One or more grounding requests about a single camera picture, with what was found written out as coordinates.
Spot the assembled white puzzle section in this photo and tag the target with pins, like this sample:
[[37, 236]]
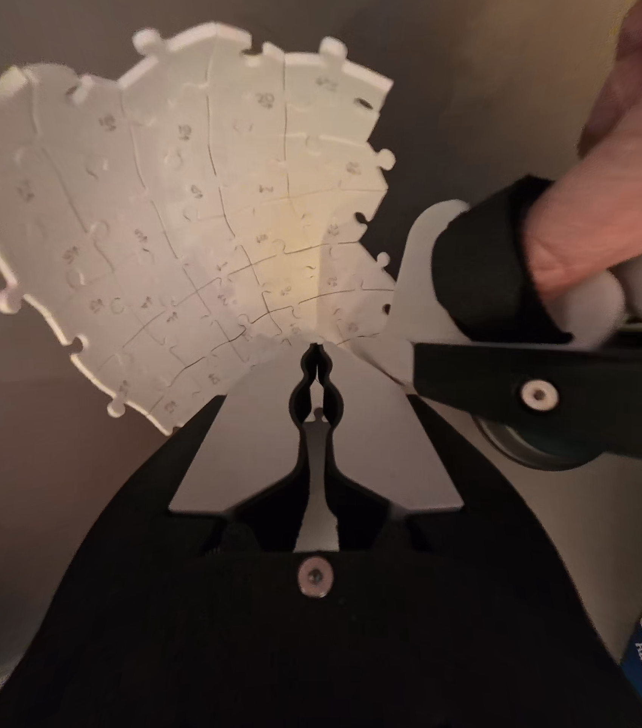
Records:
[[185, 205]]

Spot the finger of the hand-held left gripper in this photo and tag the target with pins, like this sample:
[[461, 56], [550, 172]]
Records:
[[389, 355]]

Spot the person's left hand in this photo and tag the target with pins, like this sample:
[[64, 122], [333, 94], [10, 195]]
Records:
[[628, 171]]

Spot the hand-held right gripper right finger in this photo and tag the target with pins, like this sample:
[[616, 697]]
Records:
[[395, 455]]

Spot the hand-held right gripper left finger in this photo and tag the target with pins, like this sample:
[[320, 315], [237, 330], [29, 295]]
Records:
[[241, 455]]

